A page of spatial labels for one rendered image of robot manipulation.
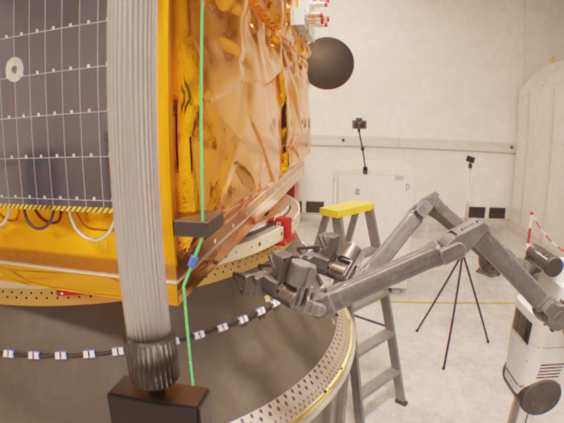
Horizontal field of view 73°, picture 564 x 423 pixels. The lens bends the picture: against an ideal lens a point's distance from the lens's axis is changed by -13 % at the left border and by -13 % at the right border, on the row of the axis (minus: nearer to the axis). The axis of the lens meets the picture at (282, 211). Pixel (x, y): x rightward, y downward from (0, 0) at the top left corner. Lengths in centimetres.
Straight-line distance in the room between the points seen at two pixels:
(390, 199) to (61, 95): 449
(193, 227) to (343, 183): 427
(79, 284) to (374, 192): 433
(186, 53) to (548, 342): 135
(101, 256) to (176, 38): 45
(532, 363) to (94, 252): 136
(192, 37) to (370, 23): 838
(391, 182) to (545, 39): 598
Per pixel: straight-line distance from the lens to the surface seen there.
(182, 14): 85
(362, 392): 309
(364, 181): 501
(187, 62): 83
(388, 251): 142
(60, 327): 130
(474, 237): 115
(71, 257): 96
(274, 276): 116
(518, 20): 987
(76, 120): 84
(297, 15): 226
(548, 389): 169
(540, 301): 130
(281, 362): 148
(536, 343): 156
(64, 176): 87
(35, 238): 101
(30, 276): 106
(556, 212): 770
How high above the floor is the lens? 210
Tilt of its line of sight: 12 degrees down
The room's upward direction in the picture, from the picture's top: straight up
